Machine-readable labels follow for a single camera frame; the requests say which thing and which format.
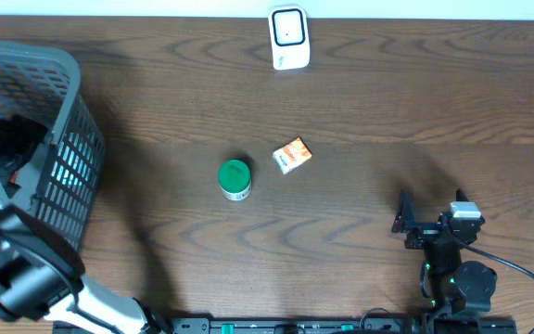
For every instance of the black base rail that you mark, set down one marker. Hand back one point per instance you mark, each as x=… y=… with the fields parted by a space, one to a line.
x=376 y=321

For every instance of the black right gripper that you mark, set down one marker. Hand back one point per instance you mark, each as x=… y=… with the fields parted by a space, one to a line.
x=405 y=223

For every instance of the green lid white jar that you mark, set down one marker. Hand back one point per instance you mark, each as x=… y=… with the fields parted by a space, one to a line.
x=235 y=181

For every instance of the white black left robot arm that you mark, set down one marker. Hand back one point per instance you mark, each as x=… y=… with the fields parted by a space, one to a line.
x=43 y=277

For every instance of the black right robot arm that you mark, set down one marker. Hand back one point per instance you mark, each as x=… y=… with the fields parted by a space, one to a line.
x=460 y=291

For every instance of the small orange snack box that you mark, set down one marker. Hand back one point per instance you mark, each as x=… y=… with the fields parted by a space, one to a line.
x=292 y=155

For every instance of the teal white snack packet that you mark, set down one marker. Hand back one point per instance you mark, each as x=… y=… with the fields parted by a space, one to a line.
x=77 y=164

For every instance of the grey plastic mesh basket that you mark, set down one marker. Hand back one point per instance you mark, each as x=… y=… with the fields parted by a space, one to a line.
x=51 y=150

